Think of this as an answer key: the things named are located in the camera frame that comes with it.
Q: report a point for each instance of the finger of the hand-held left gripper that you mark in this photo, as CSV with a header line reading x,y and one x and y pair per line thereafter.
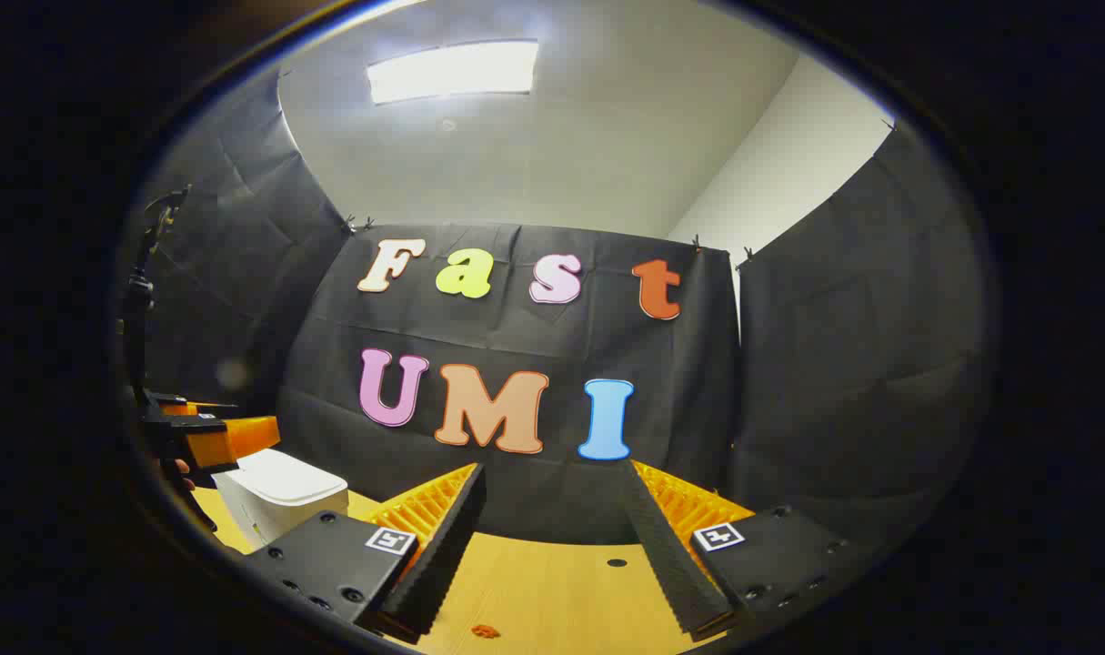
x,y
184,437
165,405

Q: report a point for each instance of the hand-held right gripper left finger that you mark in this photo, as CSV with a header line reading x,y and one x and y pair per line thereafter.
x,y
443,555

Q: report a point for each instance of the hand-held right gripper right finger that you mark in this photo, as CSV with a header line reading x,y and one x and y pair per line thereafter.
x,y
666,555

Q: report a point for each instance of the orange paper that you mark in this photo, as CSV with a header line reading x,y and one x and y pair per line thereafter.
x,y
486,630

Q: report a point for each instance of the white desktop garbage bin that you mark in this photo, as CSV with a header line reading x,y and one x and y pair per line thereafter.
x,y
279,491

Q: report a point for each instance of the wooden desktop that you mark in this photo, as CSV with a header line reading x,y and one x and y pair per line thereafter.
x,y
552,591

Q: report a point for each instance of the black articulated stand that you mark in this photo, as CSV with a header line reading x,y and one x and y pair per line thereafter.
x,y
135,337

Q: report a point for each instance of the black backdrop cloth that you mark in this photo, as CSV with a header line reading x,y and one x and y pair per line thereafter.
x,y
316,318

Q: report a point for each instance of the rectangular ceiling light panel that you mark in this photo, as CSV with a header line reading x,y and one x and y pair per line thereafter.
x,y
452,71

